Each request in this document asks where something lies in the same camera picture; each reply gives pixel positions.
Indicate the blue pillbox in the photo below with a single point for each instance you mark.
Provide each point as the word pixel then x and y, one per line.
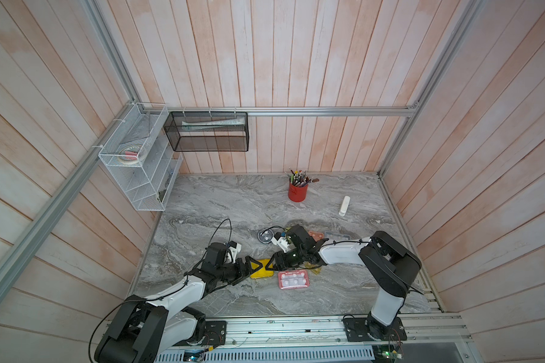
pixel 336 236

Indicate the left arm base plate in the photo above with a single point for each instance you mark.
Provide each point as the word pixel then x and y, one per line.
pixel 211 333

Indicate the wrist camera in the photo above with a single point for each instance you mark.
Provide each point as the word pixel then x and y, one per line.
pixel 279 239
pixel 233 249

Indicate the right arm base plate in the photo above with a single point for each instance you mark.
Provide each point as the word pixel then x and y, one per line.
pixel 369 329

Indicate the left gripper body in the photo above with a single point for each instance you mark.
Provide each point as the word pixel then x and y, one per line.
pixel 234 272

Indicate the orange pillbox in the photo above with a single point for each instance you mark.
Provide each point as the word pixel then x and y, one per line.
pixel 316 235

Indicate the red pen cup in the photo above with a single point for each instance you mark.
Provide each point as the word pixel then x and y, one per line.
pixel 297 194

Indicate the white wire shelf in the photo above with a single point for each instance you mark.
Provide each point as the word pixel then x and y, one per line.
pixel 146 185

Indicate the red pillbox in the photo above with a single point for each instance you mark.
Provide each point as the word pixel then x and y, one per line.
pixel 291 280

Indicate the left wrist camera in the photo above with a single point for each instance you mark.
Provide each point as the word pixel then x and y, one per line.
pixel 233 249

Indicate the tape roll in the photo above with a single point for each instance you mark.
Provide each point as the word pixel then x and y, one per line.
pixel 132 155

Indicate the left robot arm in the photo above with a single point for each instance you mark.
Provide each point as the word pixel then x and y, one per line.
pixel 144 327

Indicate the black mesh basket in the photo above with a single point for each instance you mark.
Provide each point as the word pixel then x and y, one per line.
pixel 207 131

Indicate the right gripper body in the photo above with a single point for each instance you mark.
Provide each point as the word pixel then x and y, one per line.
pixel 291 259

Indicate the white rectangular device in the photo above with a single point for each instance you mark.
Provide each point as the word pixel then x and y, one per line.
pixel 344 206

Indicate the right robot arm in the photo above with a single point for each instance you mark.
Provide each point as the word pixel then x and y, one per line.
pixel 392 265

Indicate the yellow lid white pillbox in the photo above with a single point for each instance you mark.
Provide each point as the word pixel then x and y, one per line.
pixel 263 273

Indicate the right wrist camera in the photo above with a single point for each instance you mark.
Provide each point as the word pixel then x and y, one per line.
pixel 279 239

